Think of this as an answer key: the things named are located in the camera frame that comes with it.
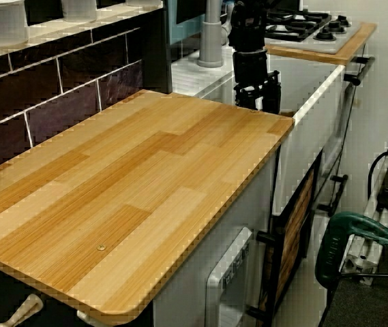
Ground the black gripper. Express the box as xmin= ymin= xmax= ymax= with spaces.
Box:
xmin=232 ymin=50 xmax=282 ymax=114

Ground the dark tile backsplash panel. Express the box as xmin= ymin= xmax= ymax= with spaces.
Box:
xmin=0 ymin=25 xmax=147 ymax=193

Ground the wooden countertop board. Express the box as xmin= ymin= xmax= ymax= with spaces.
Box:
xmin=0 ymin=89 xmax=296 ymax=316

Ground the black burner grate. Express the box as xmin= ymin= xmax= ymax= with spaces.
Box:
xmin=265 ymin=8 xmax=353 ymax=44

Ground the wooden stove counter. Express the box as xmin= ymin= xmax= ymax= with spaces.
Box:
xmin=265 ymin=22 xmax=378 ymax=66

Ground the white sink unit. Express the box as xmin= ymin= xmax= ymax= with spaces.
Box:
xmin=171 ymin=42 xmax=367 ymax=219

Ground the grey stove plate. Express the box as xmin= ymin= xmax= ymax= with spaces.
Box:
xmin=264 ymin=12 xmax=363 ymax=55

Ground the black towel bar handle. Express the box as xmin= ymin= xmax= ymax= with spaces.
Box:
xmin=342 ymin=55 xmax=376 ymax=87

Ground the black cabinet door handle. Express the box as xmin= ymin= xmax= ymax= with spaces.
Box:
xmin=317 ymin=173 xmax=350 ymax=215

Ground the teal plastic bin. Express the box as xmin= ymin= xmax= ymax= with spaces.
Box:
xmin=165 ymin=0 xmax=209 ymax=47

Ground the white plastic jar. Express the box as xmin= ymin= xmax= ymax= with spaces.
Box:
xmin=60 ymin=0 xmax=98 ymax=24
xmin=0 ymin=0 xmax=30 ymax=48

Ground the black oven door handle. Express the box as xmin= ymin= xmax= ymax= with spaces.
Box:
xmin=247 ymin=229 xmax=285 ymax=323

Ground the dark grey frame post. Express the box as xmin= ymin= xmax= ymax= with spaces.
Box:
xmin=141 ymin=5 xmax=175 ymax=95

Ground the grey toy faucet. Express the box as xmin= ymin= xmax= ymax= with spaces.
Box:
xmin=196 ymin=0 xmax=235 ymax=68

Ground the white jar with label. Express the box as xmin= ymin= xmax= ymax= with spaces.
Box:
xmin=125 ymin=0 xmax=164 ymax=8

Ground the oven door with wood panel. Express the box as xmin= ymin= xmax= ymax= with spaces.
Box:
xmin=267 ymin=151 xmax=325 ymax=309

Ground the cream shelf ledge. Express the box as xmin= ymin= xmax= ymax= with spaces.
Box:
xmin=0 ymin=5 xmax=166 ymax=66

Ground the green power tool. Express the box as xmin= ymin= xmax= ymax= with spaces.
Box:
xmin=315 ymin=211 xmax=388 ymax=291

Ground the white lever handle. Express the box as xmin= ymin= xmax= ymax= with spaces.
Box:
xmin=0 ymin=293 xmax=44 ymax=327

